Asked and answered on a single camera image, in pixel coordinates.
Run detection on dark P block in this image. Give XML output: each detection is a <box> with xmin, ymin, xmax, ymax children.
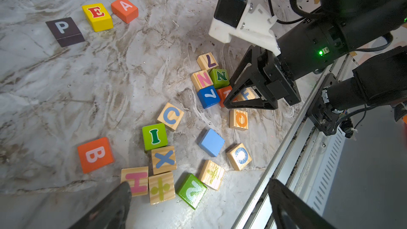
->
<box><xmin>46</xmin><ymin>17</ymin><xmax>85</xmax><ymax>47</ymax></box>

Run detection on orange A block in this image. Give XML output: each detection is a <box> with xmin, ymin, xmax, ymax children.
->
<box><xmin>111</xmin><ymin>0</ymin><xmax>139</xmax><ymax>24</ymax></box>

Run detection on green 2 block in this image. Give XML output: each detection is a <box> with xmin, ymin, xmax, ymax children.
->
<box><xmin>176</xmin><ymin>173</ymin><xmax>207</xmax><ymax>210</ymax></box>

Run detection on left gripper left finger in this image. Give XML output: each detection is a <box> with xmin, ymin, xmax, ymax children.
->
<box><xmin>70</xmin><ymin>182</ymin><xmax>131</xmax><ymax>229</ymax></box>

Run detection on yellow E block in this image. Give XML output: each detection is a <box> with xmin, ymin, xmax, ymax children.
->
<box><xmin>82</xmin><ymin>3</ymin><xmax>113</xmax><ymax>32</ymax></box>

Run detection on red R block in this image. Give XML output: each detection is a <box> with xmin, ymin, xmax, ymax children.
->
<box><xmin>217</xmin><ymin>85</ymin><xmax>232</xmax><ymax>108</ymax></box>

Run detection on plain blue block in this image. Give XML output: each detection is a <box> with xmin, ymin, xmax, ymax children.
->
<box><xmin>198</xmin><ymin>129</ymin><xmax>225</xmax><ymax>158</ymax></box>

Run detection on wooden X block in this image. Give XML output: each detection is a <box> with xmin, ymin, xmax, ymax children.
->
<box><xmin>151</xmin><ymin>146</ymin><xmax>177</xmax><ymax>175</ymax></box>

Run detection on wooden H block pink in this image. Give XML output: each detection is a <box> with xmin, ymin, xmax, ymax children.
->
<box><xmin>121</xmin><ymin>166</ymin><xmax>148</xmax><ymax>197</ymax></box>

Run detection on wooden F block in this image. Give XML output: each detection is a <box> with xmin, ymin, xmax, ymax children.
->
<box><xmin>236</xmin><ymin>87</ymin><xmax>256</xmax><ymax>101</ymax></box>

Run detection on wooden N block pink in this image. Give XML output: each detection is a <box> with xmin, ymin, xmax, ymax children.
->
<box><xmin>191</xmin><ymin>70</ymin><xmax>214</xmax><ymax>92</ymax></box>

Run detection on wooden block orange Q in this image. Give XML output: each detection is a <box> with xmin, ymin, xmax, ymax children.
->
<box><xmin>230</xmin><ymin>109</ymin><xmax>249</xmax><ymax>130</ymax></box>

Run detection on green N block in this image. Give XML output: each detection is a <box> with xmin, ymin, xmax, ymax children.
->
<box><xmin>209</xmin><ymin>68</ymin><xmax>230</xmax><ymax>89</ymax></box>

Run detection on wooden 7 block purple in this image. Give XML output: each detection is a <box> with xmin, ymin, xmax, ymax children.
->
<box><xmin>197</xmin><ymin>53</ymin><xmax>219</xmax><ymax>71</ymax></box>

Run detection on wooden block blue circle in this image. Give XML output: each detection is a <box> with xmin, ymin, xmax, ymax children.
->
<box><xmin>226</xmin><ymin>143</ymin><xmax>252</xmax><ymax>171</ymax></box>

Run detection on orange B block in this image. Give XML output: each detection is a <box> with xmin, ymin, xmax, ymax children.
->
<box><xmin>77</xmin><ymin>137</ymin><xmax>114</xmax><ymax>174</ymax></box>

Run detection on green I block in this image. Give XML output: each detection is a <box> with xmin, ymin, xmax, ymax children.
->
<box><xmin>142</xmin><ymin>123</ymin><xmax>168</xmax><ymax>151</ymax></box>

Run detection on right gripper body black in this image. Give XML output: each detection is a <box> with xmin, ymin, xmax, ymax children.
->
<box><xmin>255</xmin><ymin>49</ymin><xmax>301</xmax><ymax>106</ymax></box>

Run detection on wooden divide sign block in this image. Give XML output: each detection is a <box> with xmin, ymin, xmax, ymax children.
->
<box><xmin>148</xmin><ymin>172</ymin><xmax>176</xmax><ymax>205</ymax></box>

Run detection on wooden C block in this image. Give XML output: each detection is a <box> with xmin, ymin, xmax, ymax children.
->
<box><xmin>158</xmin><ymin>102</ymin><xmax>184</xmax><ymax>131</ymax></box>

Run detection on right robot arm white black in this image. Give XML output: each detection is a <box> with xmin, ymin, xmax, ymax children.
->
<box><xmin>223</xmin><ymin>0</ymin><xmax>407</xmax><ymax>110</ymax></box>

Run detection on blue 7 block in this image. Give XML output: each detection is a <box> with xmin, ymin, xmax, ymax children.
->
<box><xmin>197</xmin><ymin>85</ymin><xmax>220</xmax><ymax>109</ymax></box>

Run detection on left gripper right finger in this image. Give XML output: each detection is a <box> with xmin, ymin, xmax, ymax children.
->
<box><xmin>268</xmin><ymin>179</ymin><xmax>335</xmax><ymax>229</ymax></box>

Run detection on wooden block yellow pattern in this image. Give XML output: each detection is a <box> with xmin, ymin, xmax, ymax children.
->
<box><xmin>198</xmin><ymin>160</ymin><xmax>225</xmax><ymax>191</ymax></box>

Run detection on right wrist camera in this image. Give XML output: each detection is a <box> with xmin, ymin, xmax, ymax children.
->
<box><xmin>209</xmin><ymin>0</ymin><xmax>281</xmax><ymax>56</ymax></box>

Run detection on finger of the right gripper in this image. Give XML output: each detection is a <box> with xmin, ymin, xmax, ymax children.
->
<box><xmin>223</xmin><ymin>98</ymin><xmax>278</xmax><ymax>110</ymax></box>
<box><xmin>229</xmin><ymin>46</ymin><xmax>264</xmax><ymax>97</ymax></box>

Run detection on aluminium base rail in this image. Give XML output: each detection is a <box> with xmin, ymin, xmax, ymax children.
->
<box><xmin>233</xmin><ymin>55</ymin><xmax>358</xmax><ymax>229</ymax></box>

